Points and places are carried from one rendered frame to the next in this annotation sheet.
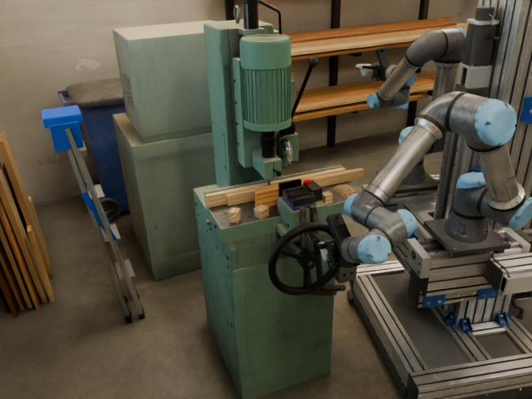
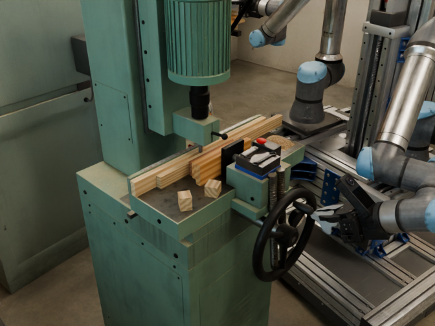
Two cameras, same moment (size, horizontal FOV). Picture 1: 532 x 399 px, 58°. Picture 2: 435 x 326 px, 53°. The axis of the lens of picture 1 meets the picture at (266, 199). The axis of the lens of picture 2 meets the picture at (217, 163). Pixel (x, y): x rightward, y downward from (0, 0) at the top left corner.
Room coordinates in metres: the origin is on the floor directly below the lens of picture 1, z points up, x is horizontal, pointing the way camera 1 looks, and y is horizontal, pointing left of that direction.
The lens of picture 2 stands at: (0.60, 0.47, 1.62)
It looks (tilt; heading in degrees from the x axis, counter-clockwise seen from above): 31 degrees down; 334
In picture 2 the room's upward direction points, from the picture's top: straight up
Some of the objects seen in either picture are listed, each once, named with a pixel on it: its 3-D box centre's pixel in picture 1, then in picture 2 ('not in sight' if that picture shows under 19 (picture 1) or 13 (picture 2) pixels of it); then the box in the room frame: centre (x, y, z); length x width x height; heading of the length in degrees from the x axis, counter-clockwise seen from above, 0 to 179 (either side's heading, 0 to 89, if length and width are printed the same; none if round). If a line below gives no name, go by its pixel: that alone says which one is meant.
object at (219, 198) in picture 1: (279, 186); (206, 151); (1.73, -0.05, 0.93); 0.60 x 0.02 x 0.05; 111
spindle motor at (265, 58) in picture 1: (266, 82); (198, 21); (1.69, -0.01, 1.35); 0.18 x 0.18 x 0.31
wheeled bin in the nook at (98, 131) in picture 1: (118, 148); not in sight; (3.38, 1.10, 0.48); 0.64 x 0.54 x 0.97; 117
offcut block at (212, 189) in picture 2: (261, 211); (213, 188); (1.54, 0.02, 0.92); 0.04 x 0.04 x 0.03; 46
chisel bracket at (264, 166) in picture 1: (267, 165); (195, 127); (1.71, -0.01, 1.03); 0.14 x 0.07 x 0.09; 21
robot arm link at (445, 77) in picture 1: (442, 93); (333, 24); (2.06, -0.78, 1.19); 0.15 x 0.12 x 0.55; 113
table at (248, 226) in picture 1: (291, 212); (235, 180); (1.61, -0.10, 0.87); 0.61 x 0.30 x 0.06; 111
